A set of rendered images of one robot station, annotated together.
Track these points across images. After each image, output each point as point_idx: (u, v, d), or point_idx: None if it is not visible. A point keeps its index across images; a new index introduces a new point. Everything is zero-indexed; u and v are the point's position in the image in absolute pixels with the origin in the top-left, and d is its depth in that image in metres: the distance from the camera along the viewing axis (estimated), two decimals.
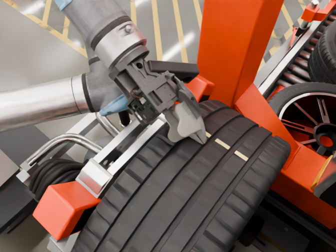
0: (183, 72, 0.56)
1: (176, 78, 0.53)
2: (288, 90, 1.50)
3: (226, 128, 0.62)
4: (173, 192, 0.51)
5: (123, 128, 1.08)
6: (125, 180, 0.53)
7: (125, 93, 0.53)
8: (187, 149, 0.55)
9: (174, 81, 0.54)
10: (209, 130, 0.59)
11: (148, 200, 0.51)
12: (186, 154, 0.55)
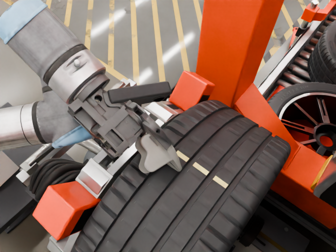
0: (151, 96, 0.51)
1: (140, 108, 0.48)
2: (288, 90, 1.50)
3: (209, 144, 0.57)
4: (146, 229, 0.50)
5: None
6: (99, 214, 0.52)
7: (88, 129, 0.49)
8: (161, 178, 0.52)
9: (139, 110, 0.49)
10: (187, 153, 0.55)
11: (122, 236, 0.50)
12: (160, 184, 0.52)
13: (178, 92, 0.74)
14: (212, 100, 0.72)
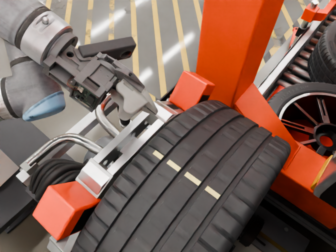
0: (118, 49, 0.55)
1: (110, 58, 0.52)
2: (288, 90, 1.50)
3: (202, 152, 0.56)
4: (137, 241, 0.50)
5: (123, 128, 1.08)
6: (92, 226, 0.52)
7: (64, 85, 0.52)
8: (152, 189, 0.52)
9: (110, 61, 0.53)
10: (179, 162, 0.54)
11: (114, 248, 0.51)
12: (151, 196, 0.51)
13: (178, 92, 0.74)
14: (209, 101, 0.70)
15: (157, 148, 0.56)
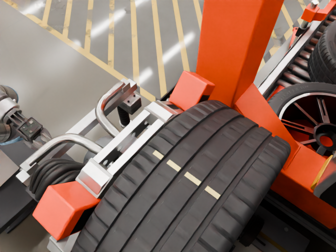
0: None
1: None
2: (288, 90, 1.50)
3: (202, 152, 0.56)
4: (137, 241, 0.50)
5: (123, 128, 1.08)
6: (92, 226, 0.52)
7: (17, 122, 1.02)
8: (152, 189, 0.52)
9: None
10: (179, 162, 0.54)
11: (114, 248, 0.51)
12: (151, 196, 0.51)
13: (178, 92, 0.74)
14: (209, 101, 0.70)
15: (157, 148, 0.56)
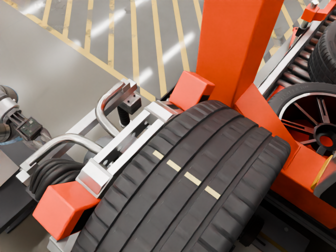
0: None
1: None
2: (288, 90, 1.50)
3: (202, 152, 0.56)
4: (137, 241, 0.50)
5: (123, 128, 1.08)
6: (92, 226, 0.52)
7: (16, 122, 1.02)
8: (152, 189, 0.52)
9: None
10: (179, 162, 0.54)
11: (114, 248, 0.51)
12: (151, 196, 0.51)
13: (178, 92, 0.74)
14: (209, 101, 0.70)
15: (157, 148, 0.56)
